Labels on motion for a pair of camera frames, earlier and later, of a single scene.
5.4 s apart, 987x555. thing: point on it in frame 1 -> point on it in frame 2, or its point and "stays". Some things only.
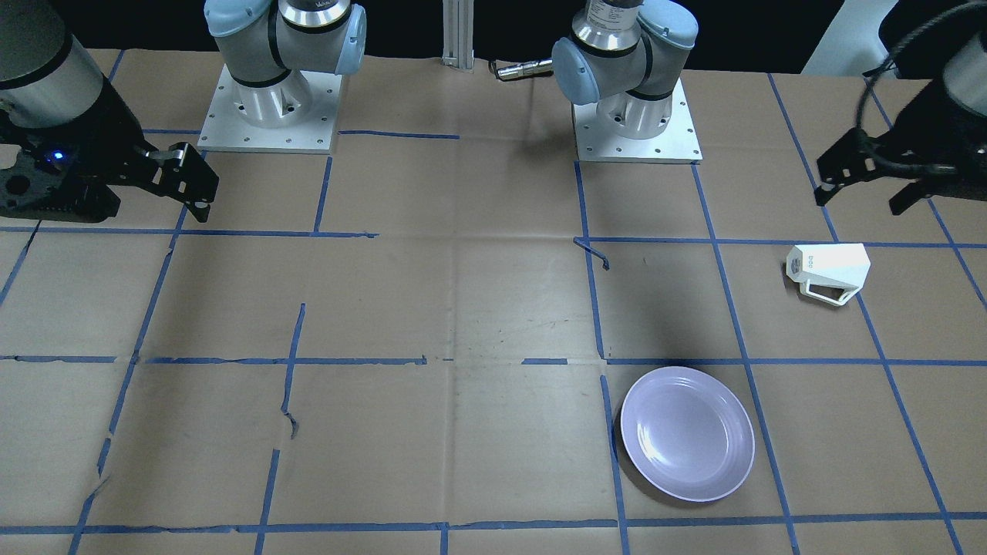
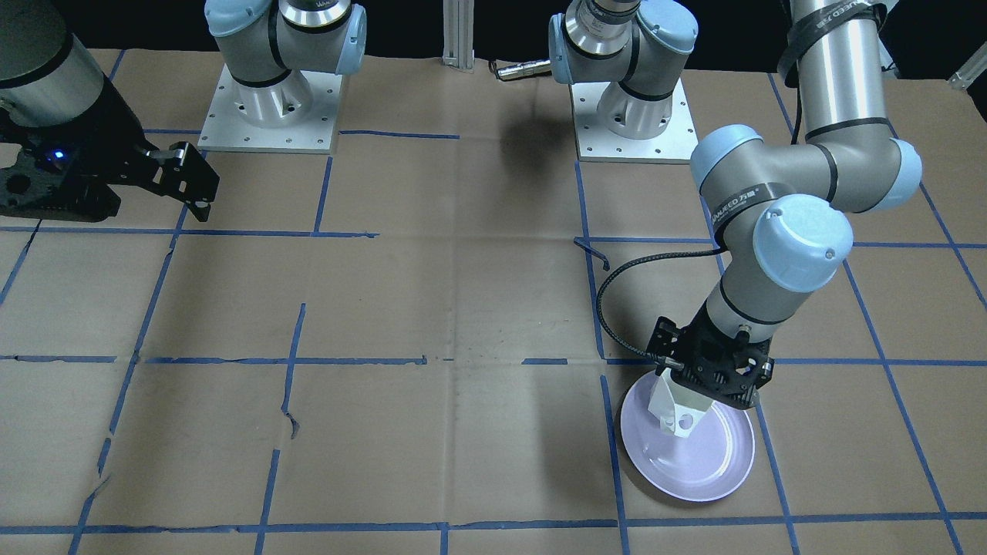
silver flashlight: [532, 68] stays
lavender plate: [688, 433] stays
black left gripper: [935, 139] -> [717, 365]
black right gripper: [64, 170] stays
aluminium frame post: [458, 21] stays
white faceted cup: [830, 273] -> [678, 412]
